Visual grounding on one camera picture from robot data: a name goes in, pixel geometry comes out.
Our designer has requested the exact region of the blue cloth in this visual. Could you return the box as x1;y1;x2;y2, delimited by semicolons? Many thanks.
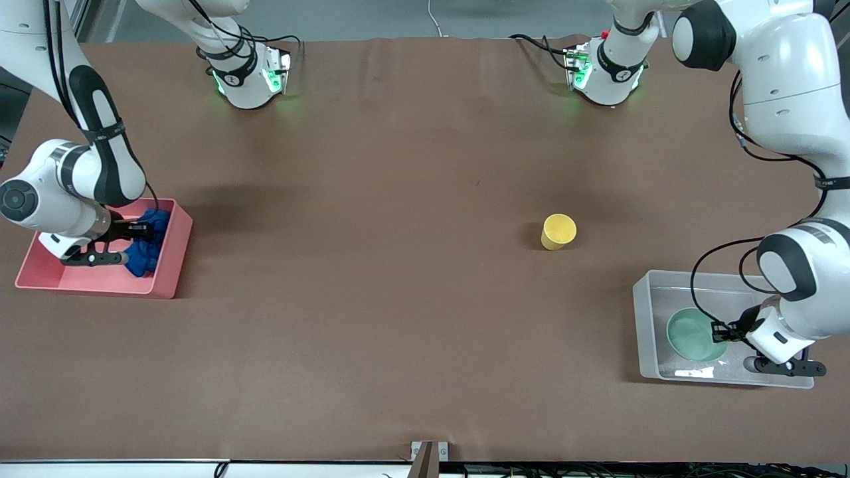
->
123;209;171;278

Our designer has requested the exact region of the mint green bowl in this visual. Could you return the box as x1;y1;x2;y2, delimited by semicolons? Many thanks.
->
666;307;729;363

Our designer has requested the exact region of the yellow paper cup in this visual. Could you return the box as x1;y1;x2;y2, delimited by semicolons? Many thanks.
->
541;213;577;251

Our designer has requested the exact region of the pink plastic bin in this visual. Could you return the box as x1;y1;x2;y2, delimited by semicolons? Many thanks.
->
15;198;194;299

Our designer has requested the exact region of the clear plastic storage bin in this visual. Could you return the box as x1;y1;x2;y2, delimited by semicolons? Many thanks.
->
632;270;815;390

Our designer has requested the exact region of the brown table cover sheet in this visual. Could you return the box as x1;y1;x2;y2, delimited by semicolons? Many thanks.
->
0;35;850;463

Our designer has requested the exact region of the aluminium frame profile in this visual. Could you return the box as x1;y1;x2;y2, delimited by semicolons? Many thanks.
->
66;0;94;42

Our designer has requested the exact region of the white table edge rail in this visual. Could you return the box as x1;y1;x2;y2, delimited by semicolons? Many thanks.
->
0;459;850;478

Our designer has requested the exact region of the black right arm base cable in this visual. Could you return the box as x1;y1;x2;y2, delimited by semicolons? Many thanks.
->
189;0;303;67

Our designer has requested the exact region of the black arm base cable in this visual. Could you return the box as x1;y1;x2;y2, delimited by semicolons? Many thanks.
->
510;33;578;70
189;0;303;67

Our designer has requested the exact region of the metal table edge bracket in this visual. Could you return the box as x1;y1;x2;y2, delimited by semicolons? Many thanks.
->
410;441;450;478

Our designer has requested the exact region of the black left arm base cable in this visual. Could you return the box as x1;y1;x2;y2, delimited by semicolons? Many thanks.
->
510;33;578;70

